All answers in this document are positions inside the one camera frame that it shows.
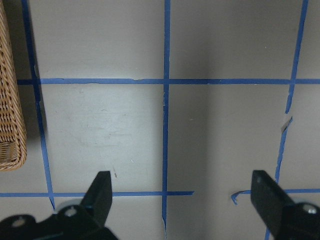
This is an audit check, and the brown wicker basket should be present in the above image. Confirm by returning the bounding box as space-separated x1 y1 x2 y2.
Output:
0 1 27 172

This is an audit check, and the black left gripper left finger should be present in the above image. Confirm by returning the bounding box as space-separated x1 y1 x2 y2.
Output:
0 171 117 240

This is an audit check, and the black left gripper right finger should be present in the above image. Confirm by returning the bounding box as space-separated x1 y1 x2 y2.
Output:
250 170 320 240

